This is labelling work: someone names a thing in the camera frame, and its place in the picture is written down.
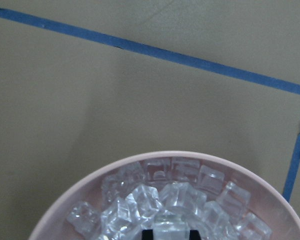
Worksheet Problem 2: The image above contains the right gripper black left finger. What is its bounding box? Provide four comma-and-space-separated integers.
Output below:
141, 229, 154, 240

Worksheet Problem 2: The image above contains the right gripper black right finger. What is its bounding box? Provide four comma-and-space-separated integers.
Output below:
189, 229, 201, 240

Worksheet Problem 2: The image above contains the pink bowl of ice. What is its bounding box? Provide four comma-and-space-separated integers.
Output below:
30, 151, 300, 240

